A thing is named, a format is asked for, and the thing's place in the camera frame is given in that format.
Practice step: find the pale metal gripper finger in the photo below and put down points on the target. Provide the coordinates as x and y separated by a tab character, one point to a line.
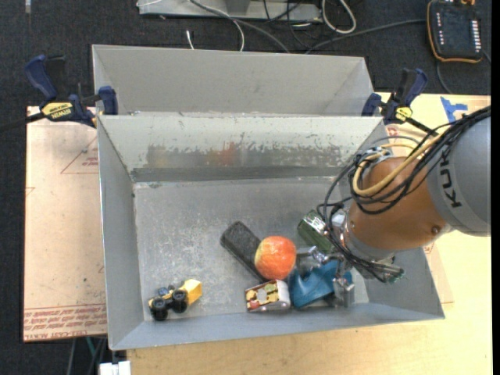
345	293
321	254

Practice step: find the green shiny can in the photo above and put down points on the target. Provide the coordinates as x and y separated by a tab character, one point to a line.
312	229

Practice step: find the blue plastic toy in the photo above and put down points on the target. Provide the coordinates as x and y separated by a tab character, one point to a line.
310	285

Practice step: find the red and yellow apple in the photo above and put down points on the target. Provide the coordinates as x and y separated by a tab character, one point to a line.
275	258

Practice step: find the white colourful printed small box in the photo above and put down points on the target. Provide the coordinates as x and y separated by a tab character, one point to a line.
267	296

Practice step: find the dark green flat block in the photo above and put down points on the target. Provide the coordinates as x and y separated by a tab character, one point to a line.
240	242

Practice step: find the grey metal bin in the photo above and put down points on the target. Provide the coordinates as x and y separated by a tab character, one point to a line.
187	217

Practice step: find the yellow and black toy truck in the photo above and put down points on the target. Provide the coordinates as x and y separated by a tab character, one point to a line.
177	297

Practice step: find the brown cardboard board red print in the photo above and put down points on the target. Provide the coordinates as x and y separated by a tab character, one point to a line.
62	229

